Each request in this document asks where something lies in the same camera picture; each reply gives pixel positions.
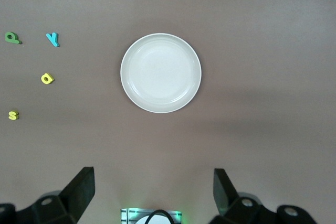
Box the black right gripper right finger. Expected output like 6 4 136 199
208 168 317 224

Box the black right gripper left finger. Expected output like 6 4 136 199
0 166 95 224

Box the teal foam letter y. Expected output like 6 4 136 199
46 32 60 48

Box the green foam letter p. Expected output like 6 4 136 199
4 31 23 45

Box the beige round plate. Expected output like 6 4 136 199
120 33 202 114

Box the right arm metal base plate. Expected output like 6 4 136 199
120 208 182 224

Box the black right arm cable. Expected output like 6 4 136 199
143 209 175 224

